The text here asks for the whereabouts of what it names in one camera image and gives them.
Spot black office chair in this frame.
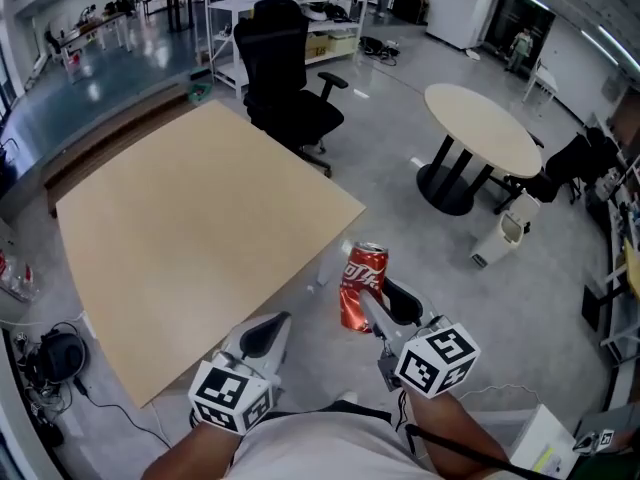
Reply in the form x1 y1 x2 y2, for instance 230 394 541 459
492 126 621 215
233 0 350 179

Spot white box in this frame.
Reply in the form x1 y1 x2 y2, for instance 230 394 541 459
509 403 581 480

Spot grey gripper device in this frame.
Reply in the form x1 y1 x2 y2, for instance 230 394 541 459
572 428 616 457

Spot person's right forearm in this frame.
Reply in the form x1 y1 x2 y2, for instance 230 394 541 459
402 382 511 480

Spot white metal storage shelf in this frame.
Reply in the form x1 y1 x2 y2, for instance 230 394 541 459
584 152 640 367

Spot dark wooden steps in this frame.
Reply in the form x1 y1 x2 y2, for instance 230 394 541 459
43 83 201 219

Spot round beige table black base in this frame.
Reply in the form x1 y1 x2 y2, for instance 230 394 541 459
415 82 544 218

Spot cream storage box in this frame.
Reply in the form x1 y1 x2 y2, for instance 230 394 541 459
327 32 361 57

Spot large clear water bottle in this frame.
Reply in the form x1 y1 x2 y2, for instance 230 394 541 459
0 250 39 303

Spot green basket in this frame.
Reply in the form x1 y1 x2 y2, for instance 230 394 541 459
188 66 214 104

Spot brown cardboard box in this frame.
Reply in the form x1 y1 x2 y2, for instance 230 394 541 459
304 32 331 62

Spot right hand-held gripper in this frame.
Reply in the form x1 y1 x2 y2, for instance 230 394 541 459
362 278 481 399

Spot person's left forearm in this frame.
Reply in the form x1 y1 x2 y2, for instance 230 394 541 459
142 420 242 480

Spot black cable pile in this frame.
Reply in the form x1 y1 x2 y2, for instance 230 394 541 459
359 35 401 67

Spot black round device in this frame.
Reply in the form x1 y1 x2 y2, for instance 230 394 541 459
24 321 91 384

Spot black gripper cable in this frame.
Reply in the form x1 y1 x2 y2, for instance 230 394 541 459
404 422 516 477

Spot small yellow-topped table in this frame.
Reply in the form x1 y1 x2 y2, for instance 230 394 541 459
582 237 640 334

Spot white trash bin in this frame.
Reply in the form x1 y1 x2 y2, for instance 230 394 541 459
468 189 542 272

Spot white metal helmet shelf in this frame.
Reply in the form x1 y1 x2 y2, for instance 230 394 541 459
204 0 381 100

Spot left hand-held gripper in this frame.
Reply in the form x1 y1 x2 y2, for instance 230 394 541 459
188 311 294 437

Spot dark glass doorway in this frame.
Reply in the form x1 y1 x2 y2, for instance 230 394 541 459
483 0 557 55

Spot tangle of cables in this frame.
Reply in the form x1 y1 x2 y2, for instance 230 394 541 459
9 330 71 429

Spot black cable with adapter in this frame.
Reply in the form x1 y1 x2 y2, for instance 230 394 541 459
72 377 174 449

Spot red soda can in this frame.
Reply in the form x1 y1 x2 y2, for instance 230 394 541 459
339 240 390 335

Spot person's white shirt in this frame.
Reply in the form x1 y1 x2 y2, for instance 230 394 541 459
219 410 441 480

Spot small white desk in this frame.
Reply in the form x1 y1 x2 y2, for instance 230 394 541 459
522 57 560 104

